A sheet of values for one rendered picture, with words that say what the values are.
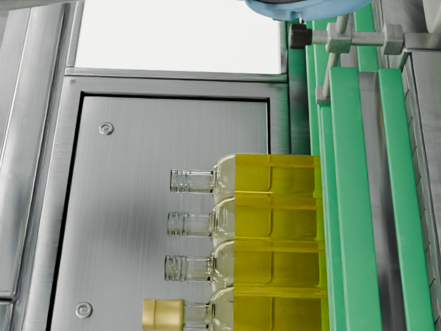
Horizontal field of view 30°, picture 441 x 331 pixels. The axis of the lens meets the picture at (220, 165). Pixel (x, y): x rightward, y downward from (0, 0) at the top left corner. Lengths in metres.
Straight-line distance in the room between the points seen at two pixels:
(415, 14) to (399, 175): 0.32
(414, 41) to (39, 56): 0.60
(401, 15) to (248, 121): 0.27
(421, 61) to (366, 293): 0.28
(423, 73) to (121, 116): 0.48
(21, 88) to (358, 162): 0.59
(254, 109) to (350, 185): 0.41
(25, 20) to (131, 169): 0.36
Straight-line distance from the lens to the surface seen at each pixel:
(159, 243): 1.09
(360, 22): 1.12
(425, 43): 0.95
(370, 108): 0.91
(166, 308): 0.89
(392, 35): 0.94
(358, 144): 0.87
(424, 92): 0.91
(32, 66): 1.29
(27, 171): 1.18
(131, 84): 1.24
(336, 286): 0.87
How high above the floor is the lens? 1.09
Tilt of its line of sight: 1 degrees down
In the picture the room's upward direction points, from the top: 88 degrees counter-clockwise
